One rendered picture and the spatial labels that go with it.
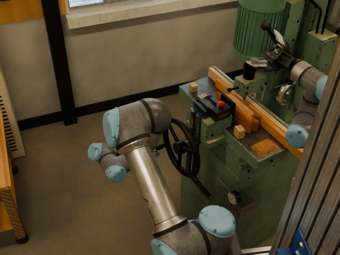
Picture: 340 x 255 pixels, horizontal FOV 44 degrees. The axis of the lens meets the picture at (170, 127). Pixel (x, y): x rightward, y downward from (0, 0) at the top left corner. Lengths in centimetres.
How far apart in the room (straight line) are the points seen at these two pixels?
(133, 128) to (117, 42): 183
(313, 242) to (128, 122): 64
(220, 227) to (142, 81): 218
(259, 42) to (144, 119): 61
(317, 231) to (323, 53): 98
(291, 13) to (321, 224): 99
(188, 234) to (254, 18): 83
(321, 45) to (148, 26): 161
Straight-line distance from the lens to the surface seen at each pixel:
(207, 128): 176
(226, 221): 132
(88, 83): 318
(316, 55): 179
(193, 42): 333
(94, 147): 172
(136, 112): 131
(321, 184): 93
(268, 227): 250
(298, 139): 134
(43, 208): 274
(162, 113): 134
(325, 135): 89
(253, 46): 169
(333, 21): 184
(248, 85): 183
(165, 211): 128
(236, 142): 179
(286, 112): 203
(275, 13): 165
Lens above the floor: 210
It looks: 41 degrees down
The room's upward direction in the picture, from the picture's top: 2 degrees clockwise
